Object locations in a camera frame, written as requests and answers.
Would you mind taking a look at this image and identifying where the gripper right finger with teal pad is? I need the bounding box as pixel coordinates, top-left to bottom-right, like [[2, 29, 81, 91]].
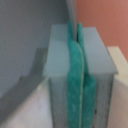
[[77, 23, 97, 128]]

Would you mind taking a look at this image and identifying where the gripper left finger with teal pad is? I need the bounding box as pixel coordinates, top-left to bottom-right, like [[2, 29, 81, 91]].
[[67, 22, 83, 128]]

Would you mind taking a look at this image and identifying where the light blue milk carton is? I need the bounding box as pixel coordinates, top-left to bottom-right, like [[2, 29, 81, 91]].
[[44, 24, 117, 128]]

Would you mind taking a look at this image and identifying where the grey pot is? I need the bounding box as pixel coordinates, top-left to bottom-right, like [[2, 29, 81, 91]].
[[0, 0, 77, 110]]

